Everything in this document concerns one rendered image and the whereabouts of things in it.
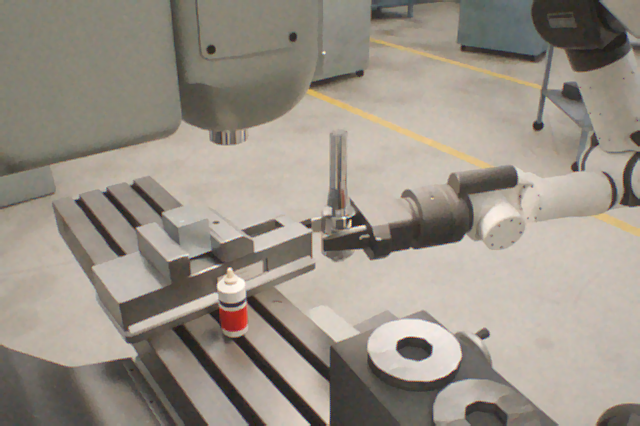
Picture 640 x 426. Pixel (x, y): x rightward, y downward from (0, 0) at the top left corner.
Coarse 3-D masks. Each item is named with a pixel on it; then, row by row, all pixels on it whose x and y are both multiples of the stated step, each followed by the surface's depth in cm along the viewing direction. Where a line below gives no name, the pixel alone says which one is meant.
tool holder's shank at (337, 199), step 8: (336, 136) 76; (344, 136) 76; (336, 144) 77; (344, 144) 77; (336, 152) 77; (344, 152) 77; (336, 160) 78; (344, 160) 78; (336, 168) 78; (344, 168) 78; (336, 176) 79; (344, 176) 79; (336, 184) 79; (344, 184) 79; (328, 192) 81; (336, 192) 80; (344, 192) 80; (328, 200) 81; (336, 200) 80; (344, 200) 80; (336, 208) 80; (344, 208) 81
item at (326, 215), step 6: (324, 210) 82; (348, 210) 82; (354, 210) 82; (324, 216) 81; (330, 216) 81; (336, 216) 81; (342, 216) 81; (348, 216) 81; (354, 216) 82; (330, 222) 81; (336, 222) 81; (342, 222) 81; (348, 222) 81
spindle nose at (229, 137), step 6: (210, 132) 71; (216, 132) 71; (222, 132) 70; (228, 132) 70; (234, 132) 71; (240, 132) 71; (246, 132) 72; (210, 138) 72; (216, 138) 71; (222, 138) 71; (228, 138) 71; (234, 138) 71; (240, 138) 71; (246, 138) 72; (216, 144) 71; (222, 144) 71; (228, 144) 71; (234, 144) 71
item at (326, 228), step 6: (324, 222) 82; (354, 222) 82; (324, 228) 82; (330, 228) 81; (336, 228) 81; (342, 228) 81; (348, 228) 82; (324, 234) 82; (324, 252) 84; (330, 252) 83; (336, 252) 83; (342, 252) 83; (348, 252) 83; (336, 258) 83; (342, 258) 83
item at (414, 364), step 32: (416, 320) 61; (352, 352) 59; (384, 352) 57; (416, 352) 59; (448, 352) 57; (352, 384) 58; (384, 384) 55; (416, 384) 54; (448, 384) 55; (480, 384) 53; (352, 416) 59; (384, 416) 53; (416, 416) 52; (448, 416) 50; (480, 416) 52; (512, 416) 50; (544, 416) 52
